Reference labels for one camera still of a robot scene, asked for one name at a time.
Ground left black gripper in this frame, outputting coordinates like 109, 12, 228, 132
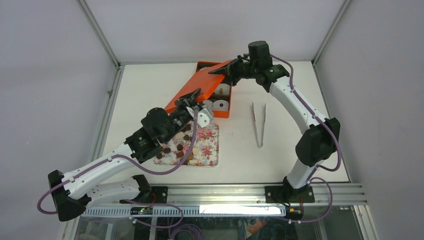
161, 87, 203, 143

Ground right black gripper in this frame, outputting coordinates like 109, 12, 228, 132
208, 55, 258, 87

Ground orange box lid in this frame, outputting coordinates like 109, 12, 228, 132
164, 61, 227, 112

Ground metal tongs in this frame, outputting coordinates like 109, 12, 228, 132
251, 101, 267, 149

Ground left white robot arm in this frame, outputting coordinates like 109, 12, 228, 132
37, 88, 203, 222

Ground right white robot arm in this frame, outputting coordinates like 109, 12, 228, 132
208, 40, 342, 203

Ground orange chocolate box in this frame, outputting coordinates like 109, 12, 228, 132
203, 81, 232, 119

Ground white paper cup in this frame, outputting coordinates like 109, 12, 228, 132
212, 99, 230, 112
213, 83, 231, 96

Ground floral tray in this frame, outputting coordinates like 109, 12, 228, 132
153, 121, 220, 167

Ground aluminium rail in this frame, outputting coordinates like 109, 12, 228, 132
147, 182, 368, 210

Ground white cable duct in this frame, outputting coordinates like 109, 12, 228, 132
82, 204, 286, 218

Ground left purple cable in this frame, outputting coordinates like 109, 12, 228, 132
36, 105, 200, 229

